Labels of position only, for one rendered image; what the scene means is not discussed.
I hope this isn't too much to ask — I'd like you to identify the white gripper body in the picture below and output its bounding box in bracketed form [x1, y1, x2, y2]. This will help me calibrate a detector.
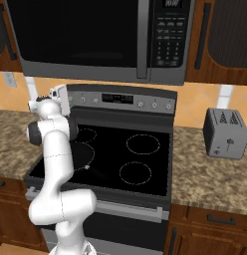
[57, 84, 72, 117]

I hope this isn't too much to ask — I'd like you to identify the black and steel stove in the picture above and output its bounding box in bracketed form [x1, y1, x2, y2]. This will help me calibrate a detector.
[23, 83, 178, 255]

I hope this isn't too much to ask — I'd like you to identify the black microwave door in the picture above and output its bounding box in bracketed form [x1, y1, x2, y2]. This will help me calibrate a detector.
[5, 0, 151, 81]

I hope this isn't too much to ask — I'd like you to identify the wooden glass-front cupboard door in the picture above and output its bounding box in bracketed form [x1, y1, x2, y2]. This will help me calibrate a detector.
[0, 0, 24, 73]
[184, 0, 247, 87]

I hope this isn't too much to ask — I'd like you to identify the wooden drawer front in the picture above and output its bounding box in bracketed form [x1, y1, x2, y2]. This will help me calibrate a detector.
[168, 203, 247, 234]
[0, 175, 29, 197]

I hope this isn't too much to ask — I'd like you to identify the steel microwave oven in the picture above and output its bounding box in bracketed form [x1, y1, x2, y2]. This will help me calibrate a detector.
[4, 0, 196, 86]

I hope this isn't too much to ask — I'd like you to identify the black oven door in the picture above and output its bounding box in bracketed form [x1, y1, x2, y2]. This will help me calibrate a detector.
[39, 208, 169, 255]

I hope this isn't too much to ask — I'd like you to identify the silver toaster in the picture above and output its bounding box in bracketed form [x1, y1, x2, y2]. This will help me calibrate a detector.
[202, 107, 247, 160]

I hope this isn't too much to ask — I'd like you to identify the grey wall socket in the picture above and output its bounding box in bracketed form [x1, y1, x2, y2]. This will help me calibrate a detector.
[3, 72, 18, 89]

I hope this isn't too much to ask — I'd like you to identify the black cupboard door handle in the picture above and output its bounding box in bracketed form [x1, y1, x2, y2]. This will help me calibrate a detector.
[0, 3, 19, 62]
[193, 2, 212, 71]
[167, 226, 178, 255]

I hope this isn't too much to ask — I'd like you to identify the silver microwave door handle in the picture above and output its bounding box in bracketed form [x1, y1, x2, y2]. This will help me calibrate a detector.
[136, 0, 150, 80]

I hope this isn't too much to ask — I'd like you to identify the silver oven door handle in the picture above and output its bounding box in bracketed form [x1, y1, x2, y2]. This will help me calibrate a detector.
[25, 186, 170, 224]

